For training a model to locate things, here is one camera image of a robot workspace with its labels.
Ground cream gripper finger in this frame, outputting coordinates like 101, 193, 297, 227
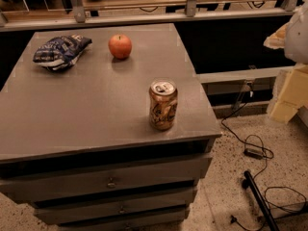
264, 24, 287, 49
269, 64, 308, 123

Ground orange soda can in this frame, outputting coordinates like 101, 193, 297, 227
149, 78, 178, 131

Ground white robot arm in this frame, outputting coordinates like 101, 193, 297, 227
264, 2, 308, 123

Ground red apple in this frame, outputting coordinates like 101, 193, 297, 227
108, 34, 132, 60

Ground black power adapter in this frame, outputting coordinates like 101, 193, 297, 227
244, 148, 264, 160

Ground black pole on floor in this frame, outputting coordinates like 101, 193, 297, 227
243, 170, 280, 231

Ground top drawer knob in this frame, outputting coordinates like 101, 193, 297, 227
106, 177, 116, 189

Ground drawer knob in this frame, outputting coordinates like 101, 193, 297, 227
118, 206, 126, 215
106, 177, 116, 189

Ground middle drawer knob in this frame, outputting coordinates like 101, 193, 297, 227
118, 206, 126, 215

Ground grey drawer cabinet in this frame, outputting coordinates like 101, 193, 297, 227
0, 24, 220, 231

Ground blue chip bag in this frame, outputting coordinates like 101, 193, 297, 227
33, 35, 92, 71

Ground black cable on floor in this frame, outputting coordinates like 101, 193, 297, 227
220, 101, 308, 231

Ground metal railing frame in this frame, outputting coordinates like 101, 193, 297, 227
0, 0, 299, 32

